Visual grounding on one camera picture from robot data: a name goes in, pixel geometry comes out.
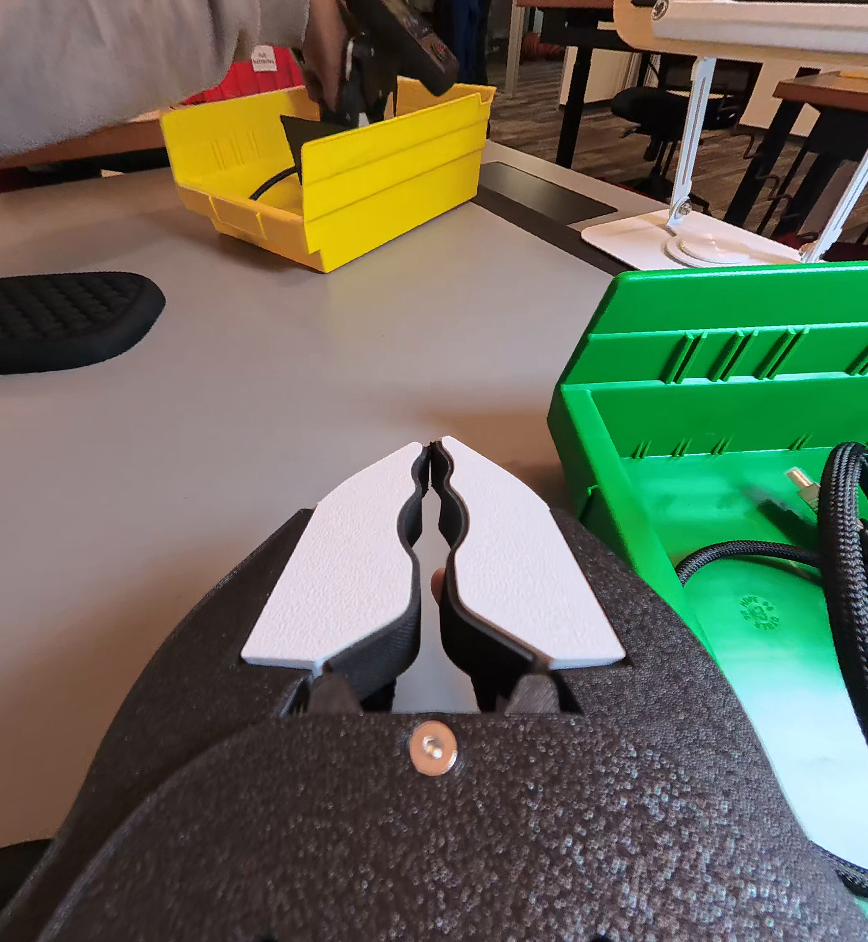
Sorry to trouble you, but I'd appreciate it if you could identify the black textured wrist rest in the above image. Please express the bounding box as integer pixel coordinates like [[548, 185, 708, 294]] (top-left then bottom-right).
[[0, 271, 167, 378]]

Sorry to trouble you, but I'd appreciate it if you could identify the background desk with black legs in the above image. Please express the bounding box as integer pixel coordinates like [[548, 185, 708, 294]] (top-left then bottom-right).
[[724, 70, 868, 245], [513, 0, 672, 172]]

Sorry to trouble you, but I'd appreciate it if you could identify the black bin divider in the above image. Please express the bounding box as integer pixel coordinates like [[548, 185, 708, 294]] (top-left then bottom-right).
[[279, 112, 348, 186]]

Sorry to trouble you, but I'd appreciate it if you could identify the yellow plastic bin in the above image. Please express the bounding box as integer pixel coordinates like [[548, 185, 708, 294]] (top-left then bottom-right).
[[160, 82, 498, 275]]

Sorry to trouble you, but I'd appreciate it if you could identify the green plastic bin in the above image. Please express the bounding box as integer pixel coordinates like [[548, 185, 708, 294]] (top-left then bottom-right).
[[548, 259, 868, 942]]

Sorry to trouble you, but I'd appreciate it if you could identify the black office chair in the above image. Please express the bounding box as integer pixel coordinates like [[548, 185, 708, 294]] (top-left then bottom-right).
[[610, 85, 701, 164]]

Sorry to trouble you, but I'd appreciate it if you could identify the red ribbed bin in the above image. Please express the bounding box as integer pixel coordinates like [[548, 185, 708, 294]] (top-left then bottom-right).
[[182, 48, 311, 106]]

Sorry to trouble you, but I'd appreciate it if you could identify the person's left hand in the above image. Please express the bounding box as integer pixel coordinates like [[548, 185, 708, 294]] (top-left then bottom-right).
[[301, 0, 352, 105]]

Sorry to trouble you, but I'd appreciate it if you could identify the black braided hdmi cable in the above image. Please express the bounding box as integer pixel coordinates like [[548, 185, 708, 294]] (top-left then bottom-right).
[[248, 165, 304, 204]]

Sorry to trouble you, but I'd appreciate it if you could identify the black hub cable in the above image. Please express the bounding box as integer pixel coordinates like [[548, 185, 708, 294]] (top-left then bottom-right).
[[675, 442, 868, 908]]

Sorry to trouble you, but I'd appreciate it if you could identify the person's left forearm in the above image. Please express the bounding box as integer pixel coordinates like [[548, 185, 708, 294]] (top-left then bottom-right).
[[0, 0, 316, 167]]

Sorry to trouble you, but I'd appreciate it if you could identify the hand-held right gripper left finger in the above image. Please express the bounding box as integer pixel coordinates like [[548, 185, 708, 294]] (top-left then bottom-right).
[[241, 442, 433, 678]]

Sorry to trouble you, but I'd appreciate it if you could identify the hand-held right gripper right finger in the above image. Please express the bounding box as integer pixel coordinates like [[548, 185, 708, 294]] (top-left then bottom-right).
[[434, 436, 626, 672]]

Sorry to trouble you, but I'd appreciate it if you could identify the white desk stand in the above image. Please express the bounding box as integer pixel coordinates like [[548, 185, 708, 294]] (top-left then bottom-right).
[[581, 0, 868, 272]]

